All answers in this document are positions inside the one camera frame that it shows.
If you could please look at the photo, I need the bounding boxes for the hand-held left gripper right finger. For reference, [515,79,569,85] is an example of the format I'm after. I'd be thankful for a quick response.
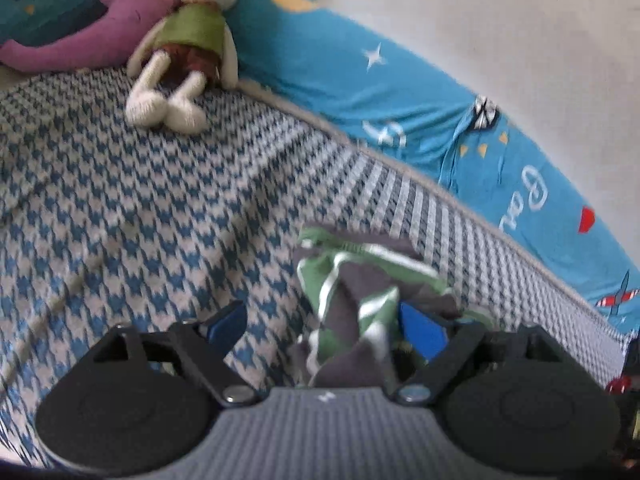
[395,302,566,406]

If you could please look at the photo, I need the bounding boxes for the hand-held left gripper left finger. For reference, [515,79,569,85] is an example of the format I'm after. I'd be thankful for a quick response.
[95,301,261,407]

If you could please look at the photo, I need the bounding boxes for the green grey striped T-shirt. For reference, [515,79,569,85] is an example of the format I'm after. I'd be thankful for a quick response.
[292,225,496,388]

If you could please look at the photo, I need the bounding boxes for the blue houndstooth mattress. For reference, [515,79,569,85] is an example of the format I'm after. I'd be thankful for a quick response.
[0,67,623,466]

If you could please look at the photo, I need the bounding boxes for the blue printed pillow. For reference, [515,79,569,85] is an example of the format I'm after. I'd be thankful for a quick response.
[227,0,640,336]

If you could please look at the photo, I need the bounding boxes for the white rabbit plush toy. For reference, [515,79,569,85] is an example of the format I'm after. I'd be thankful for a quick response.
[125,0,246,133]

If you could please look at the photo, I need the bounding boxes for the purple moon plush pillow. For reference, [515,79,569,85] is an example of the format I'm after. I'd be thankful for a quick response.
[0,0,183,73]

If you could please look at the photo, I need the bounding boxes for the teal pillow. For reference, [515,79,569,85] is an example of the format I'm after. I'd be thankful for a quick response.
[0,0,126,48]

